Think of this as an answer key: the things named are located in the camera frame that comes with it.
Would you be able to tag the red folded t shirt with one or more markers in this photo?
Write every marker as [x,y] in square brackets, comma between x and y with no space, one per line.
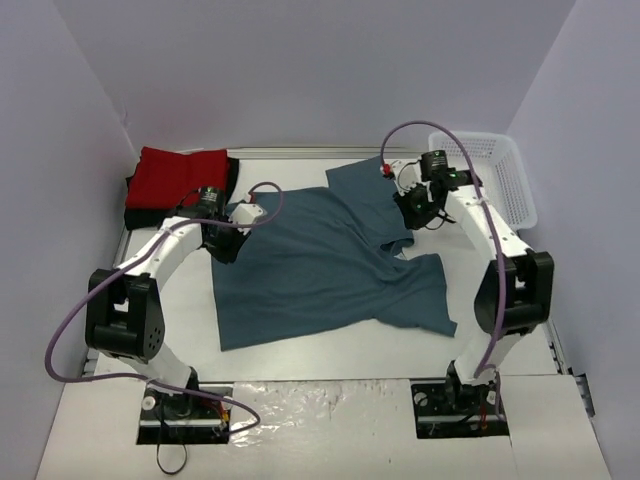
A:
[163,178]

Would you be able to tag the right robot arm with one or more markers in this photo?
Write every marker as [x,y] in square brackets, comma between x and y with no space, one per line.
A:
[514,295]

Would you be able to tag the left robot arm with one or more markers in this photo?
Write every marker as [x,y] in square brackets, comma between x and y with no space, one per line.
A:
[125,320]

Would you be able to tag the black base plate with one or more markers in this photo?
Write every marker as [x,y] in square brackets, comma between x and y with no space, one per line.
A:
[182,420]
[475,413]

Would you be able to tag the black folded t shirt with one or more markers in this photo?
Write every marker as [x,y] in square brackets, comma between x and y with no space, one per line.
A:
[138,218]

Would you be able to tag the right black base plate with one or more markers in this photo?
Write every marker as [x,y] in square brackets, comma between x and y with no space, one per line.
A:
[475,413]

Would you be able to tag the blue t shirt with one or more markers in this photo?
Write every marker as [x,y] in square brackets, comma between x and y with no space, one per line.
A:
[330,259]

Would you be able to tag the white plastic basket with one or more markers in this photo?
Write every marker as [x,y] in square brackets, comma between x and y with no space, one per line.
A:
[497,161]

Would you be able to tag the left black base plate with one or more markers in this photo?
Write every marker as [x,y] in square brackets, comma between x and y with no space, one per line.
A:
[182,420]

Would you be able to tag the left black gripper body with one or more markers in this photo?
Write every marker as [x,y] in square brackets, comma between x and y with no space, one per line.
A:
[226,248]

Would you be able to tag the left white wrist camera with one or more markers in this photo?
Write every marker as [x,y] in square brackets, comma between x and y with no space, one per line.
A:
[246,213]

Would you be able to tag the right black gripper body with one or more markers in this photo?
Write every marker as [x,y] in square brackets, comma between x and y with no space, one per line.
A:
[412,215]

